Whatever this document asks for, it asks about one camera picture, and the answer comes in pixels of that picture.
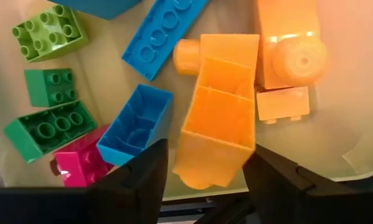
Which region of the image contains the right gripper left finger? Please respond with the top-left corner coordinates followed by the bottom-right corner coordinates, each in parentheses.
top-left (0, 139), bottom-right (169, 224)

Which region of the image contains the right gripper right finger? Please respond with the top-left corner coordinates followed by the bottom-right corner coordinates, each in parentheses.
top-left (242, 144), bottom-right (373, 224)

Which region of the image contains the small green toy block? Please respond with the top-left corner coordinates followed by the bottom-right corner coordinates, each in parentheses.
top-left (24, 68), bottom-right (77, 108)

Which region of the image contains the large blue toy block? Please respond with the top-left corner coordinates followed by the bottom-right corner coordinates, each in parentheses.
top-left (49, 0), bottom-right (143, 20)

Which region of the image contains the yellow translucent plastic bin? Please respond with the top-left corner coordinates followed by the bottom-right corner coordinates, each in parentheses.
top-left (0, 0), bottom-right (373, 202)

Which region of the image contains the lime green toy brick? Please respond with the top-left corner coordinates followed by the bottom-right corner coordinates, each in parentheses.
top-left (11, 4), bottom-right (90, 63)

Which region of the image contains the teal toy block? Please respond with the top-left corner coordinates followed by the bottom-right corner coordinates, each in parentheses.
top-left (96, 83), bottom-right (174, 167)

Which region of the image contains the dark green brick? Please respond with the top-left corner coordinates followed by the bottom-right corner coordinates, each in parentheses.
top-left (2, 100), bottom-right (98, 164)

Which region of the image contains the long blue brick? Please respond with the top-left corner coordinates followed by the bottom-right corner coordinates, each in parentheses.
top-left (121, 0), bottom-right (210, 82)

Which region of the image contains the small yellow toy block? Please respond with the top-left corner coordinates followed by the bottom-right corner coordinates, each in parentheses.
top-left (256, 86), bottom-right (311, 125)

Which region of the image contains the large orange-yellow toy block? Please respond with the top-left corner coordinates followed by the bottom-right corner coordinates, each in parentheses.
top-left (172, 57), bottom-right (257, 190)

